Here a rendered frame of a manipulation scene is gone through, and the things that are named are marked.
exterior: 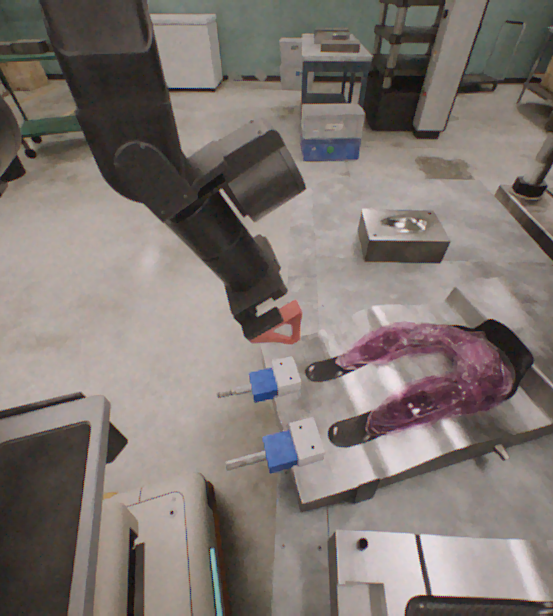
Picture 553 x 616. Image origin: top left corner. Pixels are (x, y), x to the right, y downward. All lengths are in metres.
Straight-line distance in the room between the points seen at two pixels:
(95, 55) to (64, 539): 0.31
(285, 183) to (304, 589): 0.46
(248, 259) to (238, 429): 1.16
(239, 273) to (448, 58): 4.21
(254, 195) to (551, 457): 0.59
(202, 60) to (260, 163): 6.30
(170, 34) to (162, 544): 6.47
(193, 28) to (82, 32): 6.30
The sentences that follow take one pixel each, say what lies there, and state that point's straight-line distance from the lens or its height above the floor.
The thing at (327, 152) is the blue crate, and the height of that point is 0.09.
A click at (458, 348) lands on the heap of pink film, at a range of 0.58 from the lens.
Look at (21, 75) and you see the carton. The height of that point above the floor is 0.22.
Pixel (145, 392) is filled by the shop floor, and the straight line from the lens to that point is 1.62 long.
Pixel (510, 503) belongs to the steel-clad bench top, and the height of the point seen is 0.80.
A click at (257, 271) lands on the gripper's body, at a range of 0.33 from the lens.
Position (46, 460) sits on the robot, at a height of 1.04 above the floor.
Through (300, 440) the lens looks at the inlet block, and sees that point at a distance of 0.45.
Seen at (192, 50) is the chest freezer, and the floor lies 0.56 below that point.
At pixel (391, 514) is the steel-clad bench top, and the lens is 0.53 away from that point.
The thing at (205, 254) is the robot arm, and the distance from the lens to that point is 0.31.
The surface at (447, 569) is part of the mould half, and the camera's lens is 0.45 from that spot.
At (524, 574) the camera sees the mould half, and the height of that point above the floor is 0.88.
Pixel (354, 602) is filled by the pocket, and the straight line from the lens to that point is 0.45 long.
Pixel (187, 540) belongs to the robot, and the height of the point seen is 0.28.
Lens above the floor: 1.30
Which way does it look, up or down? 47 degrees down
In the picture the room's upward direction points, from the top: straight up
